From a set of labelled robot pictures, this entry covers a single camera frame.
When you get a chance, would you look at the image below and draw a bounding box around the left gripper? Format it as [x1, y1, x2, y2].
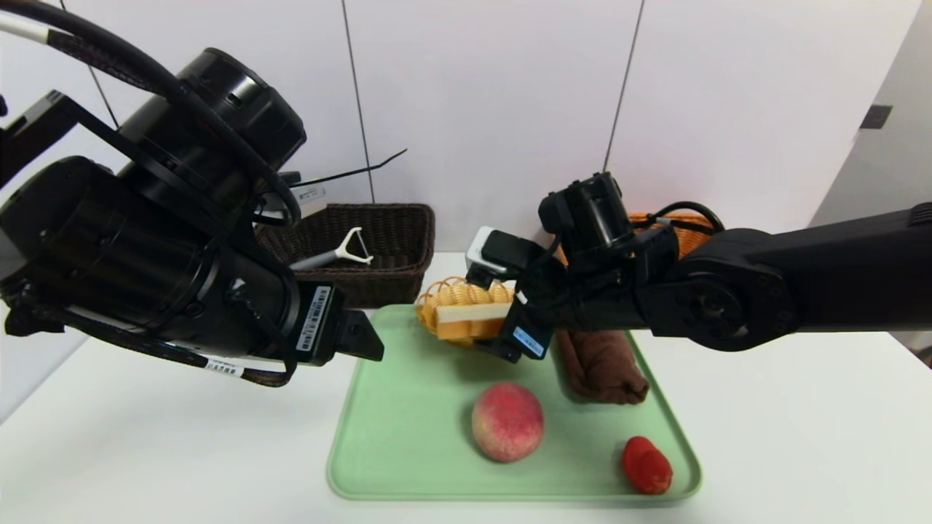
[213, 250, 385, 368]

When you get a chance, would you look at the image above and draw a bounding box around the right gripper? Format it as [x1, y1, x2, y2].
[474, 295, 555, 364]

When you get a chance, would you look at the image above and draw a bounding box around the white bread slice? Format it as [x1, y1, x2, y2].
[435, 302, 514, 341]

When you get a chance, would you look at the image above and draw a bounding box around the pink peach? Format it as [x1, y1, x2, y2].
[471, 381, 545, 464]

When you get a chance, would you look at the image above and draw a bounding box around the white peeler with grey handle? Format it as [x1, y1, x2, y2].
[290, 227, 374, 271]

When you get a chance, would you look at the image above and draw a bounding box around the brown towel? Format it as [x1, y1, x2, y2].
[557, 329, 650, 405]

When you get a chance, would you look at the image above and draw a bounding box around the small round yellow wicker basket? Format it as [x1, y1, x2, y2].
[415, 277, 515, 347]

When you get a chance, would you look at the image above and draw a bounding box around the dark brown wicker basket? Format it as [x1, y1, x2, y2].
[255, 203, 436, 309]

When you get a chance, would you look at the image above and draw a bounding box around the orange wicker basket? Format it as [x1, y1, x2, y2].
[551, 211, 718, 266]

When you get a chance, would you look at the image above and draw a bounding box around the light green plastic tray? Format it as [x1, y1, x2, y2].
[327, 303, 703, 501]

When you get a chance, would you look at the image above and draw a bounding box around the black zip tie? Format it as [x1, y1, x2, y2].
[291, 149, 408, 190]

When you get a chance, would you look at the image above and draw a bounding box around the red tomato piece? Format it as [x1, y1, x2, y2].
[621, 436, 674, 495]

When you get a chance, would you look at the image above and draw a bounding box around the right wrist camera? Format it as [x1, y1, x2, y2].
[466, 227, 543, 288]

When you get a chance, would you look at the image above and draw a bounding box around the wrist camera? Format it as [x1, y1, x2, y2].
[466, 227, 543, 288]
[291, 186, 326, 219]

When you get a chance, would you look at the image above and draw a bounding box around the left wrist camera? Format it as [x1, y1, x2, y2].
[291, 186, 326, 219]

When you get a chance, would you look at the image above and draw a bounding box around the black right camera cable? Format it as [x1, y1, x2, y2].
[648, 200, 725, 235]

